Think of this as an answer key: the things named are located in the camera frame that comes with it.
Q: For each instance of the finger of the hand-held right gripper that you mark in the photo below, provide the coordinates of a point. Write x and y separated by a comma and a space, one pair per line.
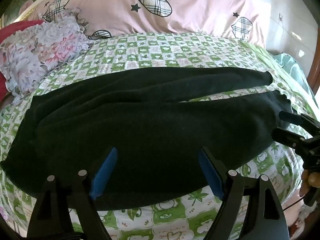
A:
285, 136
290, 117

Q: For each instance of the pink quilt with plaid hearts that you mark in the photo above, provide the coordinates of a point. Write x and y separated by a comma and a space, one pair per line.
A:
155, 7

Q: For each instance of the wooden bed frame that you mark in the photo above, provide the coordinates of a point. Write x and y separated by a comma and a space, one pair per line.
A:
315, 76

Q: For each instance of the white wall socket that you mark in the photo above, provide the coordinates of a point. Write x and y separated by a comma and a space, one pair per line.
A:
281, 17

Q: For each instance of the teal cloth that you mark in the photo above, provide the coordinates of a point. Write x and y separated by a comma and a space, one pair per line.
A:
290, 63

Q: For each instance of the black pants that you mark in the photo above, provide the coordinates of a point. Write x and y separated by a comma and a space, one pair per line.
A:
140, 120

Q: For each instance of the floral ruffled pillow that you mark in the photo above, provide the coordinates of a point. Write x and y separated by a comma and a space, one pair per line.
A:
42, 52

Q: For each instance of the red pillow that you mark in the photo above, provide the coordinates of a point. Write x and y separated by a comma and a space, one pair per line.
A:
15, 30

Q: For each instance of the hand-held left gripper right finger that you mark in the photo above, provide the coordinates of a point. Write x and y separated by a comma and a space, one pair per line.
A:
210, 173

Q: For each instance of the person's right hand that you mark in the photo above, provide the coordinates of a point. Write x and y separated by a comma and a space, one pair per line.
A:
307, 181

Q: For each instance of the green checkered bedsheet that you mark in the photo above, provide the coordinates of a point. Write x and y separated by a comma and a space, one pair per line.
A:
155, 55

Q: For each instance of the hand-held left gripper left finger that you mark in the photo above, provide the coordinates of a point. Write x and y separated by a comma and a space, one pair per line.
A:
105, 172

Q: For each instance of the framed landscape painting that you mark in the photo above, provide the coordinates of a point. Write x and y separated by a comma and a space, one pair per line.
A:
17, 2

